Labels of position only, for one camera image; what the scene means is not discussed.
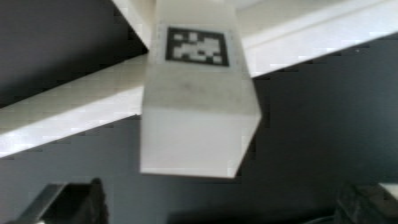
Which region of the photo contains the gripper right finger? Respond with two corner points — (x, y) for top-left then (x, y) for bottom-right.
(334, 183), (398, 224)

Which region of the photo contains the white square table top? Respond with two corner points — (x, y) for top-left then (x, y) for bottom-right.
(110, 0), (398, 76)

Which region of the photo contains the white U-shaped border fence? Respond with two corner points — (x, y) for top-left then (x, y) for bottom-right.
(0, 56), (147, 158)

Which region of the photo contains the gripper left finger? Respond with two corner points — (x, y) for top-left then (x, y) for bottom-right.
(14, 178), (108, 224)

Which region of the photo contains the white table leg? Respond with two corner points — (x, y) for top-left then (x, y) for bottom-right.
(140, 0), (261, 178)

